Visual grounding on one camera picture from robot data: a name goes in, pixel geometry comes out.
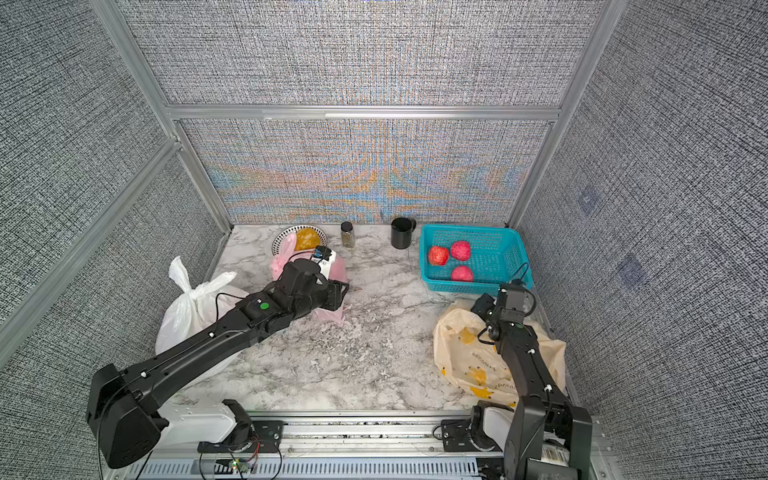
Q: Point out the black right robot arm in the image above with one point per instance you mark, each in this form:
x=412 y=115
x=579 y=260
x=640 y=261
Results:
x=547 y=437

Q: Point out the white plastic bag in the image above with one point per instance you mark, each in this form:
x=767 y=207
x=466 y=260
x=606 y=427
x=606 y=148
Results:
x=196 y=308

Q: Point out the black cylindrical cup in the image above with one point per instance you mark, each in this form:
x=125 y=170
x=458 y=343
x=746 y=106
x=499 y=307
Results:
x=402 y=229

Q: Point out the patterned plate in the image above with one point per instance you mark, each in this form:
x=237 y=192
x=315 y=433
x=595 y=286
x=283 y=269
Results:
x=291 y=231

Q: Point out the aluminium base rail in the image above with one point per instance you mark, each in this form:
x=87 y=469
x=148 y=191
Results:
x=374 y=444

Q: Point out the pink plastic bag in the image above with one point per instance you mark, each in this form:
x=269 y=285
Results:
x=338 y=272

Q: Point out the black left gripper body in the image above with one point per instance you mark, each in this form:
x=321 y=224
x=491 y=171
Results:
x=334 y=296

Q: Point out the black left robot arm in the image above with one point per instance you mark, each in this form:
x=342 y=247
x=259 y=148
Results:
x=124 y=405

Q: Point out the teal plastic basket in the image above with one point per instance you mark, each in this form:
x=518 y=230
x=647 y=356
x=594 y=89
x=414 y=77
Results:
x=498 y=256

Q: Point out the glass herb spice jar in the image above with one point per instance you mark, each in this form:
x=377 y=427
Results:
x=347 y=234

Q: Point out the cream banana print plastic bag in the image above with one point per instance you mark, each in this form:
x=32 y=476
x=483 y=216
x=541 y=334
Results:
x=466 y=362

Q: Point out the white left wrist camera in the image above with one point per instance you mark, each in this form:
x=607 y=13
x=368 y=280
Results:
x=324 y=257

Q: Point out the yellow food on plate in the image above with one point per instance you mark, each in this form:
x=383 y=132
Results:
x=307 y=239

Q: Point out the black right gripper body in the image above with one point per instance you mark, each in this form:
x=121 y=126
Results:
x=487 y=310

